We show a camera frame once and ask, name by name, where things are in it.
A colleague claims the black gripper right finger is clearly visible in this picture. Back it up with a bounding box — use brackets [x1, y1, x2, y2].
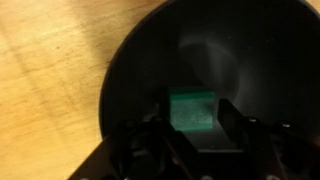
[218, 98, 320, 180]

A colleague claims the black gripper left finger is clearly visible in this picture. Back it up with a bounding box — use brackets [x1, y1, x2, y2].
[116, 93, 201, 180]

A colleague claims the green square block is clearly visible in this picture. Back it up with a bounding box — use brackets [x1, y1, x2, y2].
[168, 87, 218, 132]

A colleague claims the black bowl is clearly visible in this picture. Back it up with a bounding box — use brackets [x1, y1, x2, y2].
[98, 0, 320, 158]

